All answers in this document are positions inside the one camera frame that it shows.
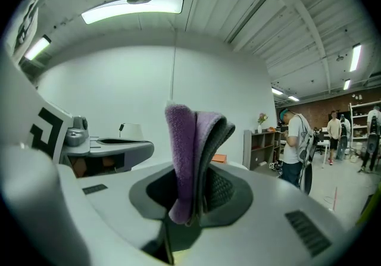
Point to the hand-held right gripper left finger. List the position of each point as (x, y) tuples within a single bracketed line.
[(154, 190)]

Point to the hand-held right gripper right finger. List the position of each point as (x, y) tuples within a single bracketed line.
[(221, 190)]

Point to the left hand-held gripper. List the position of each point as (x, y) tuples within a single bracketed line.
[(44, 132)]

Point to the purple and grey cloth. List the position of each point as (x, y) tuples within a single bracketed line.
[(184, 151)]

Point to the white lampshade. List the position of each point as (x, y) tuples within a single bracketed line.
[(132, 132)]

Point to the orange box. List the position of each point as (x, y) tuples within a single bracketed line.
[(219, 158)]

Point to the grey open shelf cabinet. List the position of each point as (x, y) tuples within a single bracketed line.
[(262, 147)]

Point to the flowers in white vase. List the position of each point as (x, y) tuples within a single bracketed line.
[(262, 119)]

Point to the white table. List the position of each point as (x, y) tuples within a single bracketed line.
[(323, 142)]

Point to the ceiling strip light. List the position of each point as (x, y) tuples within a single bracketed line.
[(346, 84), (276, 91), (293, 98), (355, 57), (37, 47)]

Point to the large oblong ceiling light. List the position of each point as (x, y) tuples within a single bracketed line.
[(131, 10)]

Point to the white shelving rack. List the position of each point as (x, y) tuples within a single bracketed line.
[(358, 122)]

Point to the white wall conduit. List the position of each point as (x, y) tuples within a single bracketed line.
[(173, 65)]

